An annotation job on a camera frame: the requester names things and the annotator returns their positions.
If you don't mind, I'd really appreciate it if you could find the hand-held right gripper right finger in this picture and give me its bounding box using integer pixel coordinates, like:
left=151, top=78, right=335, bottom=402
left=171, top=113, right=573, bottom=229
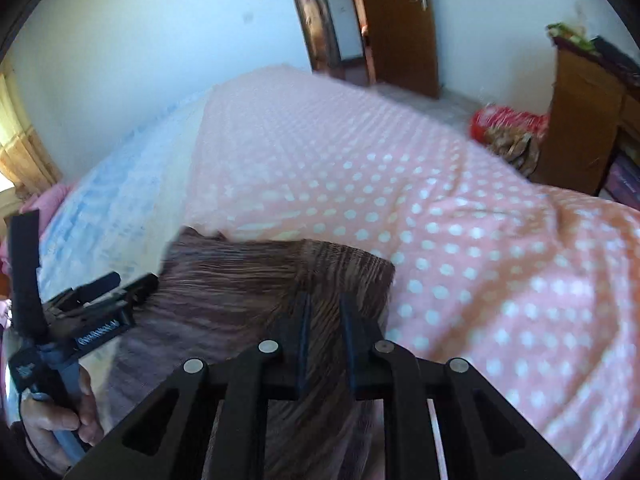
left=340, top=292, right=581, bottom=480

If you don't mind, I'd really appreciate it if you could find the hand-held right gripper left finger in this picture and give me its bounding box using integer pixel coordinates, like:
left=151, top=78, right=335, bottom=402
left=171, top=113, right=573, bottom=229
left=62, top=291, right=313, bottom=480

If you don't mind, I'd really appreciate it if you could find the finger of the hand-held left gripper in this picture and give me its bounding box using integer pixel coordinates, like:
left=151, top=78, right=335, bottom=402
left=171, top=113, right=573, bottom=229
left=47, top=271, right=123, bottom=307
left=116, top=273, right=161, bottom=309

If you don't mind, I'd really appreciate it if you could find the brown knit sweater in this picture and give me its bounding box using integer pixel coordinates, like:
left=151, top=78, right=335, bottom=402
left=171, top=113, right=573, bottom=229
left=102, top=226, right=396, bottom=480

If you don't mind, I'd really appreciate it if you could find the person's left hand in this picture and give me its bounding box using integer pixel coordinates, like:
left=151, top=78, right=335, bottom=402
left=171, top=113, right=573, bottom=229
left=22, top=366, right=104, bottom=467

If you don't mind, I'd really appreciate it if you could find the folded pink quilt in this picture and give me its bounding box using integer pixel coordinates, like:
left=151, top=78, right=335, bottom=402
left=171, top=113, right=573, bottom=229
left=20, top=183, right=76, bottom=216

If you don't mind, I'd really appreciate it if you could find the yellow patterned curtain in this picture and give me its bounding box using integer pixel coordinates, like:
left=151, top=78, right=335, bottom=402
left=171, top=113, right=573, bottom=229
left=0, top=72, right=63, bottom=198

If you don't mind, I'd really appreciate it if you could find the pink polka-dot blanket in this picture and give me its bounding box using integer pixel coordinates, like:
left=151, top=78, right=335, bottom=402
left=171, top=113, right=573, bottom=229
left=182, top=62, right=640, bottom=480

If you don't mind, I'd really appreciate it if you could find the red patterned bag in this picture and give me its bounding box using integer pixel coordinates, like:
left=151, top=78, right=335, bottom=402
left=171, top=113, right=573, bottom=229
left=469, top=104, right=550, bottom=178

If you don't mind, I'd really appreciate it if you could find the brown wooden door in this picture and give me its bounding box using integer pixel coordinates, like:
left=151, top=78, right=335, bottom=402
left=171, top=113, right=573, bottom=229
left=352, top=0, right=441, bottom=100

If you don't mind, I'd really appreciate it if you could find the brown wooden cabinet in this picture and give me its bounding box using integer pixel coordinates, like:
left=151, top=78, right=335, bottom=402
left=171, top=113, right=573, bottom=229
left=530, top=35, right=640, bottom=201

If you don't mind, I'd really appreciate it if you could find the green item on cabinet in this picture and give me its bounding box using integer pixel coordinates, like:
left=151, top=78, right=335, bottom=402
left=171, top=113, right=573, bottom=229
left=546, top=21, right=598, bottom=53

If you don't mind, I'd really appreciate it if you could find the dark flat item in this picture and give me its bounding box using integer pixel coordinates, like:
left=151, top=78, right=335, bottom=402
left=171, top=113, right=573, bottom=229
left=592, top=36, right=640, bottom=79

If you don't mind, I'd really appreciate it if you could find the dark door frame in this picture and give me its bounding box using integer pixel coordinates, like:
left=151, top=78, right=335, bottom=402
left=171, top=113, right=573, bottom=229
left=282, top=0, right=326, bottom=75

